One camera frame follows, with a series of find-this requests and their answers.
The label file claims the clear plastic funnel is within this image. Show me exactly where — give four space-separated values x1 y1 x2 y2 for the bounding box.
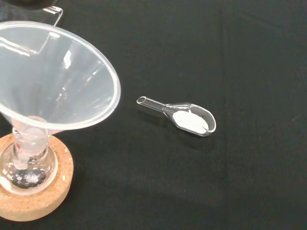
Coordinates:
0 21 121 169

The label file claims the clear acrylic funnel stand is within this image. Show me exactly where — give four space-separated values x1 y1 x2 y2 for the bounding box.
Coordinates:
0 6 63 57

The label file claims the black cloth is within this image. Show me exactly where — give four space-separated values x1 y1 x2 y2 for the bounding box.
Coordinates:
0 0 307 230

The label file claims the round-bottom glass flask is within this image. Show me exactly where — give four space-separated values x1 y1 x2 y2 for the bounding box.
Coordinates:
0 126 59 195

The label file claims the cork ring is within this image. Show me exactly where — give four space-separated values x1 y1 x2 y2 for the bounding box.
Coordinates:
0 133 75 222

